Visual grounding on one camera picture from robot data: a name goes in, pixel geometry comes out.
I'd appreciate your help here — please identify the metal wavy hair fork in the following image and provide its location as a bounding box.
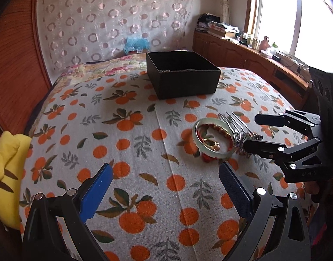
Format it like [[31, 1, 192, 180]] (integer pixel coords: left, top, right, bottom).
[[218, 113, 250, 147]]

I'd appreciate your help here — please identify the pale green jade bangle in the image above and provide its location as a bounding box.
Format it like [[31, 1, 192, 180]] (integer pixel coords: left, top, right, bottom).
[[192, 118, 237, 159]]

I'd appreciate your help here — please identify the gold pearl ring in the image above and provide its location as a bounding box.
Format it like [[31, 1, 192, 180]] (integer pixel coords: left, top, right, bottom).
[[203, 137, 221, 152]]

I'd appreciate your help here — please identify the red braided bead bracelet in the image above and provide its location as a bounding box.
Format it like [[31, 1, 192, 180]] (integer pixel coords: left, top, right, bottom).
[[196, 123, 235, 163]]

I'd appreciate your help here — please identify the pink bottle on sill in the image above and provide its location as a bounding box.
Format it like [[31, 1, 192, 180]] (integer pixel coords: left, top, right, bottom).
[[258, 36, 270, 52]]

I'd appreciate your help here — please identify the orange print bed sheet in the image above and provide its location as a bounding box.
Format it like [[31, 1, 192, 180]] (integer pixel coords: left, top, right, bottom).
[[19, 67, 306, 260]]

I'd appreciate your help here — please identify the wooden side cabinet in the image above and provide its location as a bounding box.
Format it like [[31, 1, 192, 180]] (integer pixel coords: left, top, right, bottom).
[[192, 31, 310, 109]]

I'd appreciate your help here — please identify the yellow plush toy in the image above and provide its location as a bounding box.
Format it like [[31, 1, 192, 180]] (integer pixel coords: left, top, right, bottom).
[[0, 131, 32, 230]]

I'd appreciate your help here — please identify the black open storage box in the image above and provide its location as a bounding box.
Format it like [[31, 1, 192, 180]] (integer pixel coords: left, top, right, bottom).
[[147, 51, 221, 100]]

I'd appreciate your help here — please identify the window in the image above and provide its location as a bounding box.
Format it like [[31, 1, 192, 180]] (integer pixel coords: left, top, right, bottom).
[[244, 0, 333, 71]]

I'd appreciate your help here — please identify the clutter pile on cabinet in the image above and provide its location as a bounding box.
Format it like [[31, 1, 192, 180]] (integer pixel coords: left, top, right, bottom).
[[195, 13, 240, 38]]

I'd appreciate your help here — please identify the floral quilt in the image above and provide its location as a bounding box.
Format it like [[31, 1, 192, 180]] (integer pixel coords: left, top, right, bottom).
[[55, 52, 147, 85]]

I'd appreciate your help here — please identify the wooden headboard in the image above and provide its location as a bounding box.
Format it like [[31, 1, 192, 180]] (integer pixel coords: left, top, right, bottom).
[[0, 0, 51, 134]]

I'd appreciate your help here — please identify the blue tissue pack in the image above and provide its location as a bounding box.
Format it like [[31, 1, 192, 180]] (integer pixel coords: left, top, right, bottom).
[[123, 38, 150, 55]]

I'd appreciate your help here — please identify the sheer circle pattern curtain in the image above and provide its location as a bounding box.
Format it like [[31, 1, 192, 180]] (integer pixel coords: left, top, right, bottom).
[[36, 0, 193, 82]]

